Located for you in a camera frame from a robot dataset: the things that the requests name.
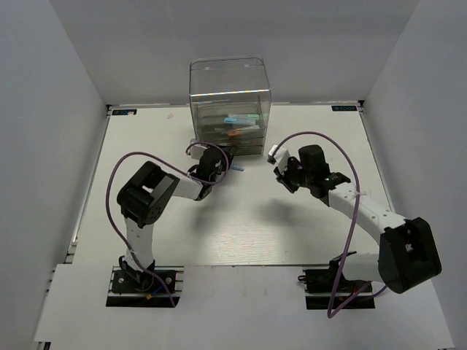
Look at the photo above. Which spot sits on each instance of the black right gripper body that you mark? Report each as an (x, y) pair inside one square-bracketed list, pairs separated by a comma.
[(294, 176)]

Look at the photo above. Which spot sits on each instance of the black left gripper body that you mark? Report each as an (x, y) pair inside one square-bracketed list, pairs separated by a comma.
[(226, 160)]

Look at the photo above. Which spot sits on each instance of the orange cap highlighter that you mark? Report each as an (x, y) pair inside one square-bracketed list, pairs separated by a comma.
[(238, 132)]

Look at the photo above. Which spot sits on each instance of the blue cap highlighter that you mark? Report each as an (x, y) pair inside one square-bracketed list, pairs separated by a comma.
[(239, 120)]

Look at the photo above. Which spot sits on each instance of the green cap highlighter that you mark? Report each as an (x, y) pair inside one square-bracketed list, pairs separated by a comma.
[(248, 116)]

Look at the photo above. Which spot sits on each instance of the clear acrylic drawer organizer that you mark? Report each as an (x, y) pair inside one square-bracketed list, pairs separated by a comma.
[(226, 87)]

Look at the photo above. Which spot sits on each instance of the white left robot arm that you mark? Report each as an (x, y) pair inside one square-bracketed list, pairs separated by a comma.
[(146, 194)]

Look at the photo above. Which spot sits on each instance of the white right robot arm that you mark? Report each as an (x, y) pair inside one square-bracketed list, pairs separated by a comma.
[(407, 253)]

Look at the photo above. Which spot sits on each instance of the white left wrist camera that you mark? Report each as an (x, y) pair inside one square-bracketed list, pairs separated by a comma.
[(195, 150)]

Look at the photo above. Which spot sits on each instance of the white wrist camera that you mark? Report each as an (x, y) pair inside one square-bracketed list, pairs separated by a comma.
[(278, 156), (195, 150)]

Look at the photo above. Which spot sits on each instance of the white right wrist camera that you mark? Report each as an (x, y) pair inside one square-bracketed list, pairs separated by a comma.
[(278, 156)]

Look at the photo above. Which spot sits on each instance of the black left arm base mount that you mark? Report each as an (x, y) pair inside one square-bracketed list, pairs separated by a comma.
[(124, 292)]

